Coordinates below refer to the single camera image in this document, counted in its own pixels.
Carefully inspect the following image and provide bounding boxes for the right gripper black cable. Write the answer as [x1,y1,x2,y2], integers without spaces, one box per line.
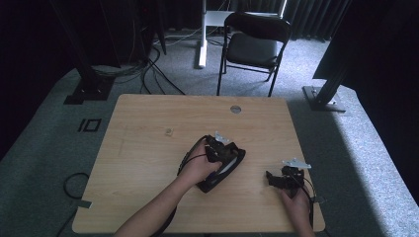
[289,173,318,229]

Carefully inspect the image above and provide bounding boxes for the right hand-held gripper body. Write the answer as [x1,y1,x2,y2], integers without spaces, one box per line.
[280,157,312,191]

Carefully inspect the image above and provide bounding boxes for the black metal stand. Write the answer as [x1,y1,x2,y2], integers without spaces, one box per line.
[48,0,116,106]
[301,0,354,114]

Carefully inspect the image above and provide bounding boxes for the bundle of floor cables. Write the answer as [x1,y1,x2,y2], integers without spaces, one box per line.
[92,19,186,97]

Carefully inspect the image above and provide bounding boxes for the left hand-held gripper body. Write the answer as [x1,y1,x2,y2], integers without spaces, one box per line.
[205,130,239,164]

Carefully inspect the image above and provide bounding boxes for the person's left hand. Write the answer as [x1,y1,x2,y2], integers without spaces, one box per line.
[177,137,223,188]

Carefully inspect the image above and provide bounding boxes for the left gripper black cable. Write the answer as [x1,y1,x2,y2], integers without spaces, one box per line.
[177,135,210,177]

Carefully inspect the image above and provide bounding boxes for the person's right hand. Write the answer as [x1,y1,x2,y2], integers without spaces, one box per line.
[280,186,314,229]

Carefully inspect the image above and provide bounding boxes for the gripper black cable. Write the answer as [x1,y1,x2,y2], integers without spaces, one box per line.
[177,135,210,177]
[289,173,318,229]

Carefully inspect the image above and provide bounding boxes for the black folding chair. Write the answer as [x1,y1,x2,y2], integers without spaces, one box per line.
[215,12,293,98]

